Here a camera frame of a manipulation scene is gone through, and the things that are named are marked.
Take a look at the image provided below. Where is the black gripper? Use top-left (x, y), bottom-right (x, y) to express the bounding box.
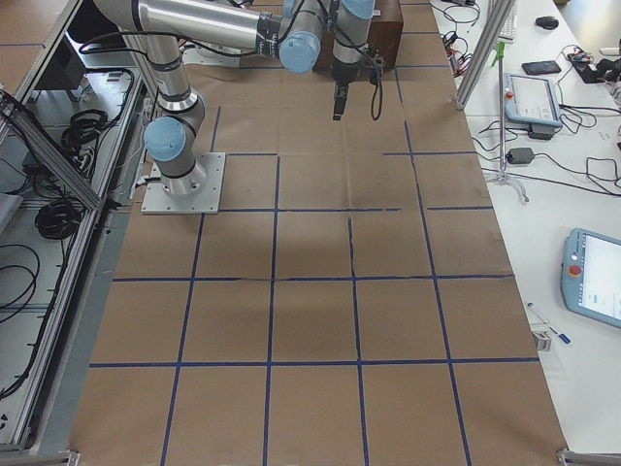
top-left (331, 46), bottom-right (364, 120)

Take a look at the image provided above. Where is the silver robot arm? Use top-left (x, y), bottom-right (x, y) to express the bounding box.
top-left (95, 1), bottom-right (382, 199)

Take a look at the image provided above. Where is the dark wooden drawer cabinet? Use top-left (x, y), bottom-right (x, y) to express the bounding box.
top-left (313, 0), bottom-right (404, 72)

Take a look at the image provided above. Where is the metal rod stand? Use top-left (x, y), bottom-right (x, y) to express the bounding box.
top-left (491, 41), bottom-right (530, 205)

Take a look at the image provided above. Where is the black power adapter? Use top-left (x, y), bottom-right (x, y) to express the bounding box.
top-left (506, 148), bottom-right (535, 165)

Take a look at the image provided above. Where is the far teach pendant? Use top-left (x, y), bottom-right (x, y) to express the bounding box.
top-left (503, 73), bottom-right (562, 128)

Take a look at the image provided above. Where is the teach pendant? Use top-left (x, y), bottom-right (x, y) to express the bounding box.
top-left (561, 228), bottom-right (621, 328)
top-left (503, 73), bottom-right (562, 128)

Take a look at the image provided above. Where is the black phone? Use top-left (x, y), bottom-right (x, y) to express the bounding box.
top-left (521, 60), bottom-right (561, 76)

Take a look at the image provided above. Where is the black computer mouse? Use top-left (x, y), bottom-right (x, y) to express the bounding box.
top-left (535, 16), bottom-right (559, 30)

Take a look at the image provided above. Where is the near teach pendant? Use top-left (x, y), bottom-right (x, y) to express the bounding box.
top-left (561, 228), bottom-right (621, 328)

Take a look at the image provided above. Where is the blue pen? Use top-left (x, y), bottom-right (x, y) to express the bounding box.
top-left (527, 302), bottom-right (572, 345)

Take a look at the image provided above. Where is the black braided cable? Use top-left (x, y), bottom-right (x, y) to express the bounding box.
top-left (334, 28), bottom-right (387, 121)

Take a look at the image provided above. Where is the aluminium frame post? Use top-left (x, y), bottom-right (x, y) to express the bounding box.
top-left (453, 0), bottom-right (515, 111)

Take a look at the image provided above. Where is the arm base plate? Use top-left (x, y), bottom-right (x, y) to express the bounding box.
top-left (141, 152), bottom-right (226, 215)

